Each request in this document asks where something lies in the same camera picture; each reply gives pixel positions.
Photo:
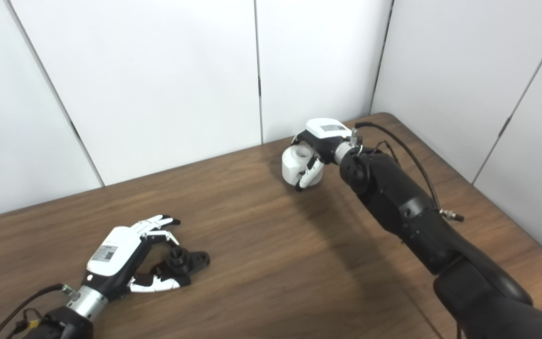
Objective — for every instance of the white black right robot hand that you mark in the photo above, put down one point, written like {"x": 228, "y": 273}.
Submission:
{"x": 327, "y": 132}

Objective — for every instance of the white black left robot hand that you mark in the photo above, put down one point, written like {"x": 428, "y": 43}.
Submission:
{"x": 113, "y": 254}

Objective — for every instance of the round white plastic piece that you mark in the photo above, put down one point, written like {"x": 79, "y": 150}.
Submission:
{"x": 294, "y": 167}

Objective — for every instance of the black flanged holder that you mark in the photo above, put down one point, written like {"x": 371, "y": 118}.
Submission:
{"x": 195, "y": 261}

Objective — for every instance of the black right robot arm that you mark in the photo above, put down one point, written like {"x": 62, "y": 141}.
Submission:
{"x": 393, "y": 197}

